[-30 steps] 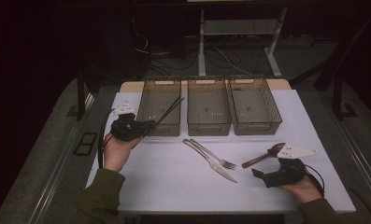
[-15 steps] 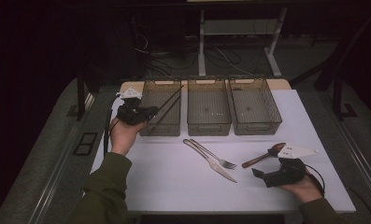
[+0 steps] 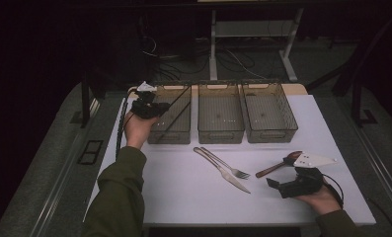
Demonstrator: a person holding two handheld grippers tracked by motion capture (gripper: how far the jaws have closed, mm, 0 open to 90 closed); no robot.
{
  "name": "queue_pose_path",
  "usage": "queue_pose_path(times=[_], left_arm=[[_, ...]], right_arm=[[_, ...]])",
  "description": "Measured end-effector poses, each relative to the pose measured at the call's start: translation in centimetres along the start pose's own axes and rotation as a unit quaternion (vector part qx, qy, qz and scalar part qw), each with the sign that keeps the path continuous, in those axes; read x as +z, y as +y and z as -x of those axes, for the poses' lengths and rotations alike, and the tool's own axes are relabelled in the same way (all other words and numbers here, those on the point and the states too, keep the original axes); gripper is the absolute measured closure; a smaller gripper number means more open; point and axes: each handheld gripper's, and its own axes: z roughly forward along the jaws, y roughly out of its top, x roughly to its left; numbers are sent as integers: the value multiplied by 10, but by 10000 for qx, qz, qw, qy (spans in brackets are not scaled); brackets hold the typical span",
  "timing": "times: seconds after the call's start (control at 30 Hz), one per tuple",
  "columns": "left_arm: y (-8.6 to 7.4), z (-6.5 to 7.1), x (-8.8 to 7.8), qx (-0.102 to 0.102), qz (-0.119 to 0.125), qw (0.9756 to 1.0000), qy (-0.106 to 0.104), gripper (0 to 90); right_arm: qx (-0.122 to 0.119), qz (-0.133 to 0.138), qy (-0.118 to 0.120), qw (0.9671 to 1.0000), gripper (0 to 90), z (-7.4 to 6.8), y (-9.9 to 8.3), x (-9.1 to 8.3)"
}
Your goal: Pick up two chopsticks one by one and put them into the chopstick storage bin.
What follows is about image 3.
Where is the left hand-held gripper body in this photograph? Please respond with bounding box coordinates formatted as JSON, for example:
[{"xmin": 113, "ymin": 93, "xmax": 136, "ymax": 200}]
[{"xmin": 129, "ymin": 80, "xmax": 172, "ymax": 120}]

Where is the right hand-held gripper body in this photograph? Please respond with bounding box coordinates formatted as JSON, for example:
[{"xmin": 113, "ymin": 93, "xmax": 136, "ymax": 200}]
[{"xmin": 277, "ymin": 151, "xmax": 338, "ymax": 199}]

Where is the black chopstick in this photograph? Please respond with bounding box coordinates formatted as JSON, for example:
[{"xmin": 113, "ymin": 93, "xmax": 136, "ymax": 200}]
[
  {"xmin": 156, "ymin": 110, "xmax": 193, "ymax": 143},
  {"xmin": 163, "ymin": 84, "xmax": 192, "ymax": 115}
]

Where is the smoky transparent plastic bin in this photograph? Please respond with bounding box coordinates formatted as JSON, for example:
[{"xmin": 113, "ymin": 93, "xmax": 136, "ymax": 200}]
[
  {"xmin": 241, "ymin": 82, "xmax": 299, "ymax": 144},
  {"xmin": 196, "ymin": 82, "xmax": 246, "ymax": 145},
  {"xmin": 147, "ymin": 84, "xmax": 193, "ymax": 145}
]

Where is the silver metal knife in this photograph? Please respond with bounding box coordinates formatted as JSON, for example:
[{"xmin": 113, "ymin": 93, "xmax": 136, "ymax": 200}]
[{"xmin": 193, "ymin": 146, "xmax": 252, "ymax": 195}]

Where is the person's left hand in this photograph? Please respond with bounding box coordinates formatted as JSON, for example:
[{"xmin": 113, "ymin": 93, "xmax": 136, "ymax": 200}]
[{"xmin": 122, "ymin": 110, "xmax": 161, "ymax": 151}]

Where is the person's right hand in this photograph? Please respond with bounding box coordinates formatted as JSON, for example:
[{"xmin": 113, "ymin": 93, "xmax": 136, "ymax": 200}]
[{"xmin": 295, "ymin": 186, "xmax": 344, "ymax": 216}]

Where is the brown wooden spoon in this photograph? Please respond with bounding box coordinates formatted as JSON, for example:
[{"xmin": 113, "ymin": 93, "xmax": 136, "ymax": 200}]
[{"xmin": 255, "ymin": 150, "xmax": 304, "ymax": 179}]

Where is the silver metal fork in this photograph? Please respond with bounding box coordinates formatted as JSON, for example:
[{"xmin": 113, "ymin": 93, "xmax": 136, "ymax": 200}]
[{"xmin": 199, "ymin": 146, "xmax": 252, "ymax": 181}]

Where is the black metal stand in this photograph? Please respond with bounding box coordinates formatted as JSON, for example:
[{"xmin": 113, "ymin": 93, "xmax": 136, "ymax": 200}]
[{"xmin": 331, "ymin": 29, "xmax": 379, "ymax": 128}]

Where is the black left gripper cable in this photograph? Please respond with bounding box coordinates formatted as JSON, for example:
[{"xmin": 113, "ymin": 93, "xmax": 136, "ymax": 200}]
[{"xmin": 115, "ymin": 88, "xmax": 142, "ymax": 161}]

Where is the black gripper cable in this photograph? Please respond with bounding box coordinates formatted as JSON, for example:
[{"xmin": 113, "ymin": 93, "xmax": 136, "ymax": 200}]
[
  {"xmin": 321, "ymin": 173, "xmax": 346, "ymax": 210},
  {"xmin": 115, "ymin": 88, "xmax": 142, "ymax": 161}
]

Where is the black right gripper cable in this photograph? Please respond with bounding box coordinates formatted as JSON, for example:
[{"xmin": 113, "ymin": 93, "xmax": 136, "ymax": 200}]
[{"xmin": 321, "ymin": 173, "xmax": 346, "ymax": 210}]

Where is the black floor cable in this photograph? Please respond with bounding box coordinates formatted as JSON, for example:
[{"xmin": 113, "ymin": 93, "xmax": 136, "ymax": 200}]
[{"xmin": 140, "ymin": 36, "xmax": 217, "ymax": 82}]

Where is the black floor socket frame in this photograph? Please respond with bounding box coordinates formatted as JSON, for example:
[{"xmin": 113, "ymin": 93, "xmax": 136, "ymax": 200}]
[{"xmin": 77, "ymin": 139, "xmax": 105, "ymax": 166}]

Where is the silver metal rail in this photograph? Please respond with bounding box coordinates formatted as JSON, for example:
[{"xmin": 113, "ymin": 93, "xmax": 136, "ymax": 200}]
[
  {"xmin": 29, "ymin": 98, "xmax": 101, "ymax": 237},
  {"xmin": 353, "ymin": 126, "xmax": 392, "ymax": 213}
]

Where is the white floor cable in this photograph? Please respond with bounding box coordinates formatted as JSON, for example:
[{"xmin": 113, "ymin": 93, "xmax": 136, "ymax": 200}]
[{"xmin": 226, "ymin": 48, "xmax": 267, "ymax": 80}]

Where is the white metal desk frame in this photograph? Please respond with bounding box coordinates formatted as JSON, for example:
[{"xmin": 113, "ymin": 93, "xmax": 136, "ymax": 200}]
[{"xmin": 208, "ymin": 8, "xmax": 305, "ymax": 83}]

